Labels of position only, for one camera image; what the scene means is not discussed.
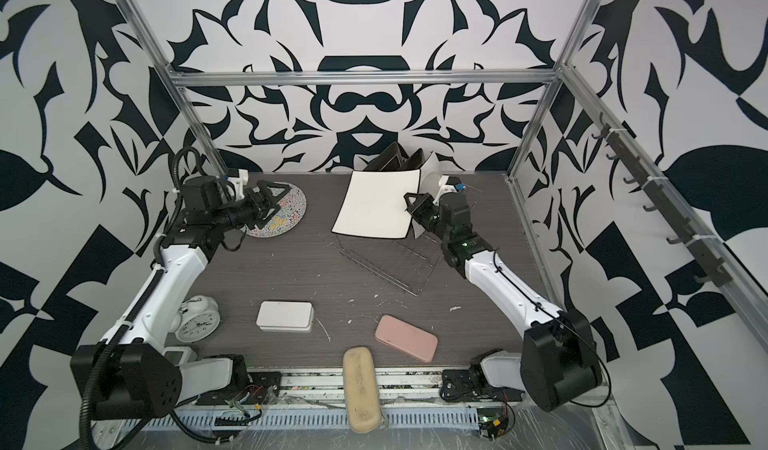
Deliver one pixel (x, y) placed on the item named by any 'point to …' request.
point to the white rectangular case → (279, 316)
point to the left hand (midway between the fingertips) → (286, 190)
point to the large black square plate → (389, 161)
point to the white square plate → (429, 184)
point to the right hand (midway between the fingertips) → (406, 191)
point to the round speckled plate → (292, 211)
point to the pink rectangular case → (406, 337)
